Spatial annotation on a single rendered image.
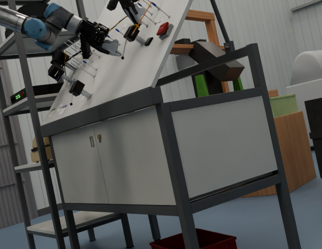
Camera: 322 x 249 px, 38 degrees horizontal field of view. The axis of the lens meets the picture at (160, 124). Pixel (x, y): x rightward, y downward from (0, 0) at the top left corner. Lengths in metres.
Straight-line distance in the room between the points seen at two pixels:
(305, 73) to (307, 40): 4.47
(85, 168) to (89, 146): 0.14
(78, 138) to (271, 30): 8.31
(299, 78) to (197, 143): 4.98
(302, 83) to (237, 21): 3.11
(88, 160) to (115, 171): 0.26
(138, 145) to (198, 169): 0.28
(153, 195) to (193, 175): 0.21
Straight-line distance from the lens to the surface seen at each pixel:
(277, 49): 10.44
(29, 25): 1.91
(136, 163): 1.99
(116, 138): 2.09
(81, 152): 2.43
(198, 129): 1.86
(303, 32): 11.16
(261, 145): 2.09
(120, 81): 2.05
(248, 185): 2.01
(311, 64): 6.63
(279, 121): 3.90
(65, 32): 3.05
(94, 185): 2.38
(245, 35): 9.52
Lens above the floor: 0.70
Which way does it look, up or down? 1 degrees up
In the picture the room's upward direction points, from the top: 12 degrees counter-clockwise
